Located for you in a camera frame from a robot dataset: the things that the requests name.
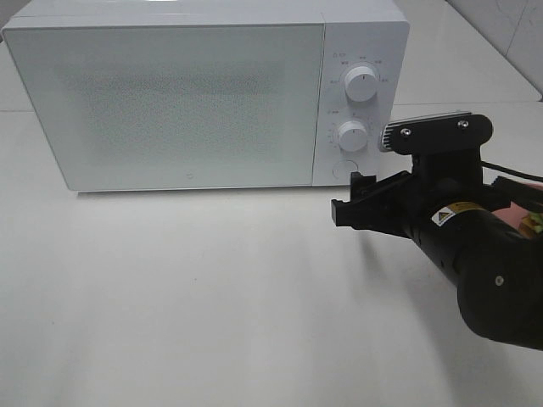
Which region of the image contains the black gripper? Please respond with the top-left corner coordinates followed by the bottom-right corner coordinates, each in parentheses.
top-left (331, 152), bottom-right (511, 240)

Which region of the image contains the round white door button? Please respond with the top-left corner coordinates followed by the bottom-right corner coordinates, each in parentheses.
top-left (333, 159), bottom-right (359, 185)

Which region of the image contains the pink round plate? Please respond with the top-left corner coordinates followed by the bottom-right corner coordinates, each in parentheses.
top-left (492, 176), bottom-right (542, 233)

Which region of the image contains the burger with lettuce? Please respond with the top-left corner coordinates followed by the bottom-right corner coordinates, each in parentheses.
top-left (518, 212), bottom-right (542, 239)

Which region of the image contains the white microwave door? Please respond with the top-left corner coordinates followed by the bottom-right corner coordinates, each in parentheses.
top-left (4, 25), bottom-right (323, 192)

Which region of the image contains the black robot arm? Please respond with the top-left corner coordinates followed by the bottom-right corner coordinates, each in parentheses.
top-left (332, 150), bottom-right (542, 350)

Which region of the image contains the white lower timer knob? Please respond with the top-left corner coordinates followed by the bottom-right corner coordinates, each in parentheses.
top-left (336, 120), bottom-right (368, 153)

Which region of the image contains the white upper power knob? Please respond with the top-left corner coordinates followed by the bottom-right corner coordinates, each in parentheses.
top-left (344, 64), bottom-right (379, 103)

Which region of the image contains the white microwave oven body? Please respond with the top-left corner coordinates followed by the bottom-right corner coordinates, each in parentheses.
top-left (2, 1), bottom-right (410, 190)

